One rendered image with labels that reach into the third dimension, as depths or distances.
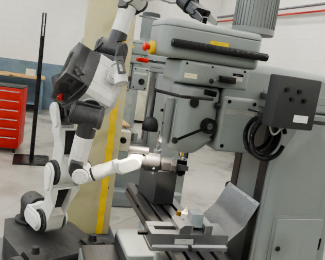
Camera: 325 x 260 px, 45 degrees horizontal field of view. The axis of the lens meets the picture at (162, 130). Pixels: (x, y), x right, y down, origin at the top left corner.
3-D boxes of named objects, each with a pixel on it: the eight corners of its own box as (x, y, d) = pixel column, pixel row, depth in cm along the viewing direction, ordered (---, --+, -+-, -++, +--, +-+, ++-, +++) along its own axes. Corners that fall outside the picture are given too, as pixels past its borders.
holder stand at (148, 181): (152, 205, 210) (158, 168, 207) (137, 190, 230) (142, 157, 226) (172, 204, 216) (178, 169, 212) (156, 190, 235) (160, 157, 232)
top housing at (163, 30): (161, 55, 162) (167, 15, 159) (145, 53, 186) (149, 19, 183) (260, 70, 177) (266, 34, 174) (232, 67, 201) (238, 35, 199)
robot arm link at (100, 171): (116, 177, 186) (78, 190, 187) (117, 168, 195) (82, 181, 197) (107, 158, 182) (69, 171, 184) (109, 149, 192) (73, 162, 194)
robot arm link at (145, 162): (149, 174, 186) (125, 171, 185) (149, 165, 196) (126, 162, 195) (152, 151, 182) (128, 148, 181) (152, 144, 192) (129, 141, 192)
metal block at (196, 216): (190, 227, 167) (192, 214, 166) (185, 221, 173) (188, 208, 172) (201, 227, 169) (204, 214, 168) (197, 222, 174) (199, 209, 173)
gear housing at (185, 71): (178, 82, 167) (182, 59, 166) (161, 77, 190) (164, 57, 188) (247, 91, 178) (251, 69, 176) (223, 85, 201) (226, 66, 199)
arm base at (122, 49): (97, 65, 211) (88, 53, 201) (107, 45, 215) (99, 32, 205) (121, 71, 206) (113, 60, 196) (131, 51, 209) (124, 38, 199)
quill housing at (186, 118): (173, 154, 176) (184, 83, 170) (160, 143, 195) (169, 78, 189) (211, 157, 182) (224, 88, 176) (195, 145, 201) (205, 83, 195)
